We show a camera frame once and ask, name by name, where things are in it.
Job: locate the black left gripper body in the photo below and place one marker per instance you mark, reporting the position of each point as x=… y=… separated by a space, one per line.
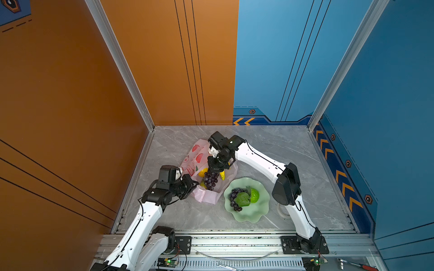
x=182 y=188

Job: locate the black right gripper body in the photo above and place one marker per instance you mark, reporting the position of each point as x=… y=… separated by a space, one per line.
x=218 y=162

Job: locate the pink printed plastic bag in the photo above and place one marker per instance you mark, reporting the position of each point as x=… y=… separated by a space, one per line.
x=195 y=161

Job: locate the yellow lemon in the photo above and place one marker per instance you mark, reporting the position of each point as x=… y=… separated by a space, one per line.
x=203 y=173

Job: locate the green lime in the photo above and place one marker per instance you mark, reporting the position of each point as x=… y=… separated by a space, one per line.
x=253 y=195

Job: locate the yellow banana bunch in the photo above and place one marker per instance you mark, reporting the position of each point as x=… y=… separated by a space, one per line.
x=222 y=175

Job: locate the dark purple grape bunch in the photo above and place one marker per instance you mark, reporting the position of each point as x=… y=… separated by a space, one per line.
x=239 y=198

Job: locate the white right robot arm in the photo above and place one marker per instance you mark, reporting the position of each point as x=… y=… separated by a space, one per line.
x=287 y=186

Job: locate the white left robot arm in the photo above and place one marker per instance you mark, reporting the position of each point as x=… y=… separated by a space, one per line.
x=141 y=245

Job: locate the green circuit board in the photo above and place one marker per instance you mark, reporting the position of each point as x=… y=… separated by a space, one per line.
x=167 y=263

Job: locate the light green fruit plate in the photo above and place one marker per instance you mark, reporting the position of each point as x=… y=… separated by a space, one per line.
x=254 y=211

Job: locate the clear tape roll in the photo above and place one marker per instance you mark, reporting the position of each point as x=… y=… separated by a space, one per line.
x=281 y=213

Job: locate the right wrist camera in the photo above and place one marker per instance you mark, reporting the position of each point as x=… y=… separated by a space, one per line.
x=217 y=142

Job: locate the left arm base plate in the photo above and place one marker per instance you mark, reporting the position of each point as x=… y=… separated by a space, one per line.
x=179 y=243

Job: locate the aluminium front rail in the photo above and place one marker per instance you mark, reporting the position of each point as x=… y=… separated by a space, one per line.
x=258 y=251

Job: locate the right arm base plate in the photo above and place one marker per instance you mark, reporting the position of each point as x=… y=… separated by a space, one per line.
x=291 y=244

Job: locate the red handled screwdriver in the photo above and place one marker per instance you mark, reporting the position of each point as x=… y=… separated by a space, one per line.
x=342 y=262

